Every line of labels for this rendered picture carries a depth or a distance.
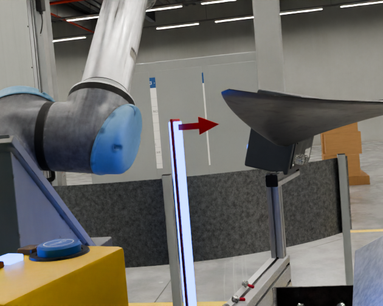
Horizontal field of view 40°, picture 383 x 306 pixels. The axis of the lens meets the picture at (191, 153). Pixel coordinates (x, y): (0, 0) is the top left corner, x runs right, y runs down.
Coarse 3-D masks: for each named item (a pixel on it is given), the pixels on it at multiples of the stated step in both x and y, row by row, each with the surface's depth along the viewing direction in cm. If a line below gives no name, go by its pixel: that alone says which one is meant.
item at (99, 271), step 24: (24, 264) 45; (48, 264) 45; (72, 264) 44; (96, 264) 45; (120, 264) 49; (0, 288) 39; (24, 288) 38; (48, 288) 39; (72, 288) 42; (96, 288) 45; (120, 288) 48
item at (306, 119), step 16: (224, 96) 59; (240, 96) 58; (256, 96) 57; (272, 96) 56; (240, 112) 65; (256, 112) 64; (272, 112) 64; (288, 112) 63; (304, 112) 63; (320, 112) 63; (336, 112) 63; (352, 112) 63; (368, 112) 64; (256, 128) 71; (272, 128) 70; (288, 128) 70; (304, 128) 70; (320, 128) 71; (288, 144) 76
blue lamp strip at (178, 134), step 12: (180, 132) 70; (180, 144) 70; (180, 156) 70; (180, 168) 70; (180, 180) 70; (180, 192) 70; (180, 204) 70; (192, 264) 72; (192, 276) 71; (192, 288) 71; (192, 300) 71
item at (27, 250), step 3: (24, 246) 50; (27, 246) 50; (30, 246) 50; (33, 246) 50; (36, 246) 50; (18, 249) 49; (21, 249) 49; (24, 249) 49; (27, 249) 49; (30, 249) 49; (33, 249) 49; (18, 252) 49; (21, 252) 49; (24, 252) 49; (27, 252) 49; (30, 252) 49; (33, 252) 49
